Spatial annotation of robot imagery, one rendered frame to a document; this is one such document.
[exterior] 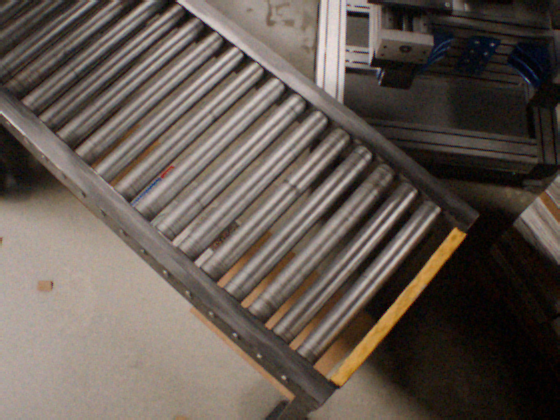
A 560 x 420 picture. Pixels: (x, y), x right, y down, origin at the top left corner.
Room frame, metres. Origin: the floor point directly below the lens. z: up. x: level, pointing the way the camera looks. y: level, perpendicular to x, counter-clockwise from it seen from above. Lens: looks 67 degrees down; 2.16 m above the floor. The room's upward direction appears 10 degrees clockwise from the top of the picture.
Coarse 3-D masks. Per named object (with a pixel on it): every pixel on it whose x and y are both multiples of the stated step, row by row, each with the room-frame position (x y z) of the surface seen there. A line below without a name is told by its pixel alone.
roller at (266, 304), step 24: (384, 168) 0.71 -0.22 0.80; (360, 192) 0.64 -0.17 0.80; (336, 216) 0.58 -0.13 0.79; (360, 216) 0.59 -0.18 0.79; (312, 240) 0.52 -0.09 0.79; (336, 240) 0.53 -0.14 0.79; (288, 264) 0.46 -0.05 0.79; (312, 264) 0.47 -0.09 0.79; (288, 288) 0.41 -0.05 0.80; (264, 312) 0.35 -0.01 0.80
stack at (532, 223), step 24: (552, 192) 0.80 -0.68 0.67; (528, 216) 0.80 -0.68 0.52; (552, 216) 0.77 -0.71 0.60; (504, 240) 0.80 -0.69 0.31; (528, 240) 0.76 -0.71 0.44; (552, 240) 0.73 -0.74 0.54; (480, 264) 0.80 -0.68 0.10; (504, 264) 0.76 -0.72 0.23; (528, 264) 0.73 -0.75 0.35; (552, 264) 0.69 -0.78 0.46; (504, 288) 0.72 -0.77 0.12; (528, 288) 0.68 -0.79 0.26; (504, 312) 0.67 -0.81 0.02; (552, 312) 0.61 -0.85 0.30; (552, 336) 0.56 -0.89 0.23; (552, 360) 0.51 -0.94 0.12; (552, 384) 0.46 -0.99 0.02
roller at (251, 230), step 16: (336, 128) 0.79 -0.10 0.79; (320, 144) 0.75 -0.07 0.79; (336, 144) 0.75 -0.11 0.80; (304, 160) 0.70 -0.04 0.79; (320, 160) 0.70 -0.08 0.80; (288, 176) 0.66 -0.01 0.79; (304, 176) 0.66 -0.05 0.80; (272, 192) 0.61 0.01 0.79; (288, 192) 0.61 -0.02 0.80; (256, 208) 0.57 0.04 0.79; (272, 208) 0.57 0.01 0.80; (288, 208) 0.59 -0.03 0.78; (256, 224) 0.53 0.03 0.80; (272, 224) 0.54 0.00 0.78; (240, 240) 0.49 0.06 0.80; (256, 240) 0.50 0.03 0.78; (224, 256) 0.45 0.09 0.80; (240, 256) 0.46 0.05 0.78; (208, 272) 0.41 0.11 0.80; (224, 272) 0.42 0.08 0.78
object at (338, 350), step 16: (288, 256) 0.75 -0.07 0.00; (272, 272) 0.69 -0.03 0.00; (256, 288) 0.62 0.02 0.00; (304, 288) 0.65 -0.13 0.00; (288, 304) 0.59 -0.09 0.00; (272, 320) 0.53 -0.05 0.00; (320, 320) 0.56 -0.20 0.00; (368, 320) 0.58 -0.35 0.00; (224, 336) 0.45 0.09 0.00; (304, 336) 0.50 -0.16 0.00; (352, 336) 0.52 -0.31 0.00; (240, 352) 0.41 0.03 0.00; (336, 352) 0.46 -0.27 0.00; (256, 368) 0.37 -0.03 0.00; (320, 368) 0.40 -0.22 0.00; (272, 384) 0.33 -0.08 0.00
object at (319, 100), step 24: (192, 0) 1.08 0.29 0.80; (216, 24) 1.02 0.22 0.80; (240, 48) 0.96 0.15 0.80; (264, 48) 0.97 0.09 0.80; (288, 72) 0.91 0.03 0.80; (288, 96) 0.87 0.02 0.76; (312, 96) 0.86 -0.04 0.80; (336, 120) 0.81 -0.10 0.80; (360, 120) 0.82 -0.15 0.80; (360, 144) 0.76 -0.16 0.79; (384, 144) 0.77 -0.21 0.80; (408, 168) 0.72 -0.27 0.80; (432, 192) 0.67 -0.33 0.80; (456, 216) 0.63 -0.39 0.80
